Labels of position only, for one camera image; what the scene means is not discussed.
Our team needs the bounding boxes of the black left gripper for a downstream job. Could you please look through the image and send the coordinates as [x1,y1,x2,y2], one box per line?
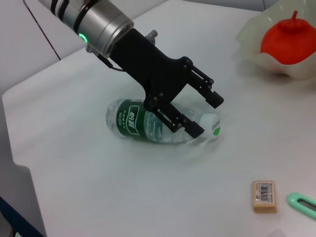
[110,28,225,139]

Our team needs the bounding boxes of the clear green-label water bottle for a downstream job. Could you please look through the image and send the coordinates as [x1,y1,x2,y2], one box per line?
[105,98,222,146]

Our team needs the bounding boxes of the red pear-shaped fruit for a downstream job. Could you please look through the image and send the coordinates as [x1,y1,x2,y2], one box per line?
[260,10,316,66]

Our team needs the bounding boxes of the pale green wavy fruit bowl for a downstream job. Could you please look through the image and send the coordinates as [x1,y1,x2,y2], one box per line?
[235,0,316,81]

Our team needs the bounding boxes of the beige eraser with barcode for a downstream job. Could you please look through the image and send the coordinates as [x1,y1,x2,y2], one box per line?
[252,180,278,214]

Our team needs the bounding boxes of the mint green utility knife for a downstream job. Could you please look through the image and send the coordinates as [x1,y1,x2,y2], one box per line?
[286,192,316,221]

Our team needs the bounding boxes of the grey left gripper cable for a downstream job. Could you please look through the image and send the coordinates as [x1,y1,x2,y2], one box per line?
[84,29,159,73]

